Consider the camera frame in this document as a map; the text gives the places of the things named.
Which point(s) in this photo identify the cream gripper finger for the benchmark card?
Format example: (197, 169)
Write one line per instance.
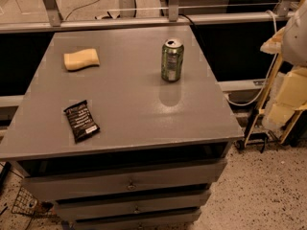
(273, 45)

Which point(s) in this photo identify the green soda can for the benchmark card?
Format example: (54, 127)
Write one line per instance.
(172, 59)

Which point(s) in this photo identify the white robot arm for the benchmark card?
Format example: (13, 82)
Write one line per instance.
(291, 41)

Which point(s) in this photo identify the grey drawer cabinet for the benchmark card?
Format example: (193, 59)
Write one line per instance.
(143, 119)

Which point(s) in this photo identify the grey metal railing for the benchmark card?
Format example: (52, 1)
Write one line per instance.
(20, 16)

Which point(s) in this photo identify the yellow sponge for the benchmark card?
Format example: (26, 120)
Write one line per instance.
(81, 59)

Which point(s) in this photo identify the bottom grey drawer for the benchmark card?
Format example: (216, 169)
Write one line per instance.
(140, 221)

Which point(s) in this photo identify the grey drawer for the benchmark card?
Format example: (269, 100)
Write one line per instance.
(134, 203)
(110, 182)
(140, 221)

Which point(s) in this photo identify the black snack packet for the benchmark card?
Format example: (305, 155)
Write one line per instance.
(81, 121)

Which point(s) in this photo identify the middle grey drawer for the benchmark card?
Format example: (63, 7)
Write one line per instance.
(134, 203)

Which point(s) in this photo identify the top grey drawer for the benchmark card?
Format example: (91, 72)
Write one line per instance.
(110, 182)

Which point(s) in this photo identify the yellow wooden frame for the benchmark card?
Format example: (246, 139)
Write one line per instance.
(282, 100)

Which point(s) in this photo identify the wire basket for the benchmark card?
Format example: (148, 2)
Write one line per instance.
(27, 205)

